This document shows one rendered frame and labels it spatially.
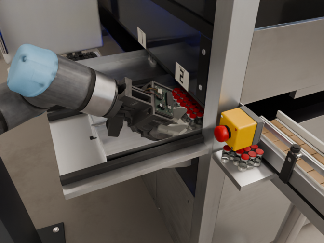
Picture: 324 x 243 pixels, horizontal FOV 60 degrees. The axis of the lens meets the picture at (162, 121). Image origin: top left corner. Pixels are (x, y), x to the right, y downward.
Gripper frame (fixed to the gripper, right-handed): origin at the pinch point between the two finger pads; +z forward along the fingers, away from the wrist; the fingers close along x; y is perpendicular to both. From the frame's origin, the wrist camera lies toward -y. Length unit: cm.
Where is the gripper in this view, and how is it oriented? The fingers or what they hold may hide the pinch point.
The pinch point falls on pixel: (180, 128)
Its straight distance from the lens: 63.3
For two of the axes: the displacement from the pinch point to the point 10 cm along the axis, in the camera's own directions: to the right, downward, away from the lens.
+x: -0.3, -9.0, 4.3
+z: 7.5, 2.6, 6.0
